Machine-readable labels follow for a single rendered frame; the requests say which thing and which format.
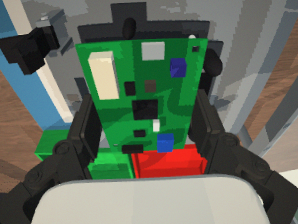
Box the red bin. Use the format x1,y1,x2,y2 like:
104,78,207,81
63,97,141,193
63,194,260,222
131,144,207,178

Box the green bin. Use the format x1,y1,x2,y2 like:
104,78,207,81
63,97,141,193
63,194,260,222
34,129,135,180

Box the green circuit board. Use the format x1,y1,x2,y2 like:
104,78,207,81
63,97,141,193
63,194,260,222
75,38,208,154

